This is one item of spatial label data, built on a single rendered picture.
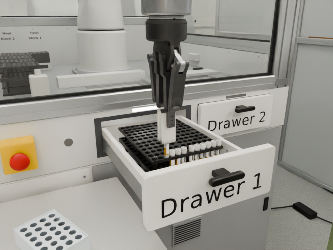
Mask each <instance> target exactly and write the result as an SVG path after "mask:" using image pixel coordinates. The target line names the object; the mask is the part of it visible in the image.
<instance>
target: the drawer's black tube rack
mask: <svg viewBox="0 0 333 250"><path fill-rule="evenodd" d="M118 130H119V131H120V132H121V133H122V134H123V135H124V136H125V137H121V138H119V142H120V143H121V144H122V145H123V146H124V147H125V151H126V152H129V153H130V154H131V155H132V156H133V157H134V158H135V160H136V161H137V162H138V165H139V166H140V167H141V166H142V167H143V168H144V170H145V171H146V172H149V171H153V170H157V169H161V168H166V167H170V161H166V162H161V163H157V164H152V163H151V162H150V161H149V158H152V157H157V156H161V155H164V144H162V141H158V128H157V122H152V123H146V124H140V125H132V126H125V127H119V128H118ZM207 141H208V142H211V141H212V139H211V138H209V137H207V136H206V135H204V134H202V133H201V132H199V131H197V130H196V129H194V128H192V127H191V126H189V125H187V124H185V123H184V122H182V121H180V120H179V119H176V142H172V143H170V144H169V150H170V149H174V150H175V149H176V148H181V147H187V150H189V145H195V144H199V145H200V143H205V142H207Z"/></svg>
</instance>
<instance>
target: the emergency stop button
mask: <svg viewBox="0 0 333 250"><path fill-rule="evenodd" d="M9 163H10V166H11V168H13V169H14V170H16V171H22V170H25V169H26V168H27V167H28V166H29V164H30V159H29V157H28V156H27V155H26V154H24V153H17V154H14V155H13V156H12V157H11V159H10V162H9Z"/></svg>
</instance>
